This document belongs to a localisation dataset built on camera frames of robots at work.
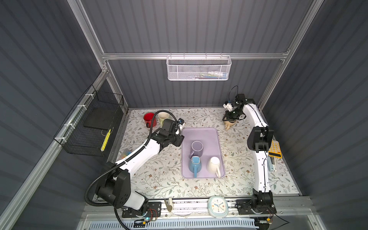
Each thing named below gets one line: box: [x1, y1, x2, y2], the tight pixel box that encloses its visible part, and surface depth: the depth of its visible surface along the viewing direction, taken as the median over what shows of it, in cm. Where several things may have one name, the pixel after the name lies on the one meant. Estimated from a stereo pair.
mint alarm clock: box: [207, 195, 229, 219], surface depth 74 cm
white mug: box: [207, 156, 221, 178], surface depth 82 cm
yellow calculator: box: [267, 139, 283, 159], surface depth 95 cm
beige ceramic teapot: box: [223, 119, 238, 131], surface depth 103 cm
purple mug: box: [188, 140, 204, 160], surface depth 90 cm
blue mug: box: [188, 155, 202, 178], surface depth 82 cm
